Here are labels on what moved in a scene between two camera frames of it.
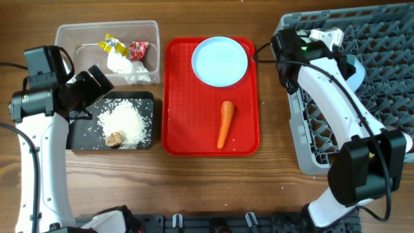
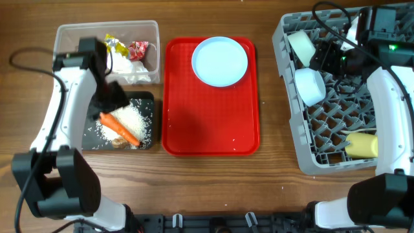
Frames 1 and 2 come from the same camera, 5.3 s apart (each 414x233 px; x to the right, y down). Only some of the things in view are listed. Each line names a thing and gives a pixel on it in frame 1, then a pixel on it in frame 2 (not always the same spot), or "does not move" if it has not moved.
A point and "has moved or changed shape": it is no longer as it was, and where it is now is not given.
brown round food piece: x=114 y=140 has moved or changed shape
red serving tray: x=191 y=109 does not move
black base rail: x=250 y=222 does not move
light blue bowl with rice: x=355 y=81 -> x=310 y=85
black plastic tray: x=122 y=120 does not move
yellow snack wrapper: x=108 y=43 does not move
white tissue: x=134 y=71 does not move
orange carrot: x=227 y=112 -> x=107 y=119
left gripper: x=99 y=81 -> x=108 y=96
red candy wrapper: x=137 y=50 does not move
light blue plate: x=219 y=61 does not move
